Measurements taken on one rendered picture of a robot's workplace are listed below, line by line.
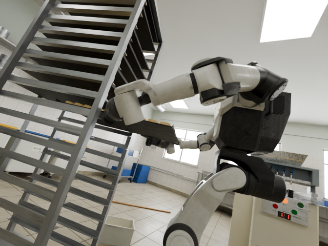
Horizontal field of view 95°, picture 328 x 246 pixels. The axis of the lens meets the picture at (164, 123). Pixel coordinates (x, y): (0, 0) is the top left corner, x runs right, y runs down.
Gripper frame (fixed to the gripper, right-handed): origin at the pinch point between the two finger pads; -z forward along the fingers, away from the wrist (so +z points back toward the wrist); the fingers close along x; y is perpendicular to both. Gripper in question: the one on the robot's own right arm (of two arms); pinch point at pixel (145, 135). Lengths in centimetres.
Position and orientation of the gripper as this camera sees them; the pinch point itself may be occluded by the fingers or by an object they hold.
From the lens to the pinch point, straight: 106.0
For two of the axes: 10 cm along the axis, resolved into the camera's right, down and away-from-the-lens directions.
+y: 5.7, -0.6, -8.2
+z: 7.7, 3.6, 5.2
